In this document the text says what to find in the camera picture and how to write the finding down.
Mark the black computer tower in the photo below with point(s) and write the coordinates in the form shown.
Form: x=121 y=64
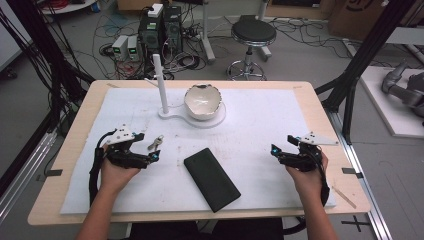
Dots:
x=172 y=30
x=150 y=36

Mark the grey power supply unit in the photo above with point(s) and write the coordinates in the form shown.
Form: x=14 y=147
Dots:
x=133 y=49
x=119 y=48

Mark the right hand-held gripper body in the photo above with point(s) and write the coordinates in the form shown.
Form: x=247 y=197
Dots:
x=306 y=156

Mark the white foam mat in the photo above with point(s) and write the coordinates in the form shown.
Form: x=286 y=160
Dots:
x=253 y=133

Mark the person's left hand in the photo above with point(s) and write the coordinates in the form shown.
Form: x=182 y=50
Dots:
x=115 y=176

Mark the white metal stand leg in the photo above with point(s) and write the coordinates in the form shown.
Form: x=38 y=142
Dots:
x=265 y=46
x=207 y=40

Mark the aluminium rail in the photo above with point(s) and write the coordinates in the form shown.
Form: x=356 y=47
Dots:
x=23 y=173
x=363 y=180

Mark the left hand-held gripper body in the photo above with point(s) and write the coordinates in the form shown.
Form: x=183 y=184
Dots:
x=125 y=156

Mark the thin wooden stick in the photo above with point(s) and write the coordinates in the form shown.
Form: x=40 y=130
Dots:
x=345 y=197

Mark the white eggshell-shaped bowl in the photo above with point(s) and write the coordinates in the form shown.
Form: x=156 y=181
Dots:
x=201 y=105

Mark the white box on computer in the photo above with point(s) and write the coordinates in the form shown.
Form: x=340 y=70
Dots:
x=155 y=10

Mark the person's legs in dark clothing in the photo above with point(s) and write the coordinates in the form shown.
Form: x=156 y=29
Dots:
x=206 y=230

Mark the person's right hand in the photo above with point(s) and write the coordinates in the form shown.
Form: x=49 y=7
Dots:
x=310 y=183

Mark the black rectangular pouch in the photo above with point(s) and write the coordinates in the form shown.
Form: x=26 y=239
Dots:
x=211 y=180

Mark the white stand with post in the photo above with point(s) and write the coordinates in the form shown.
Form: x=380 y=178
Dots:
x=162 y=86

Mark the round white table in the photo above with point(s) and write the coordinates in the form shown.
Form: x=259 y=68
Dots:
x=66 y=8

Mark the black tape strip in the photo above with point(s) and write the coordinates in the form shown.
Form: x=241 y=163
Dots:
x=351 y=172
x=54 y=173

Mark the cardboard box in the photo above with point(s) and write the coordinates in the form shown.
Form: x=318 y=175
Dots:
x=356 y=16

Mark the white floor board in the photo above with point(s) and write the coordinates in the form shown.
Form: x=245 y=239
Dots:
x=390 y=113

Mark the black round stool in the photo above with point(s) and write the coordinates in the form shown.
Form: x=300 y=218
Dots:
x=253 y=31

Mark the black tape cross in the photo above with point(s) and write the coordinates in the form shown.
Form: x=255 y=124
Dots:
x=356 y=224

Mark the white cabinet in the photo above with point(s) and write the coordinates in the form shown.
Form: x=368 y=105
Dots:
x=11 y=36

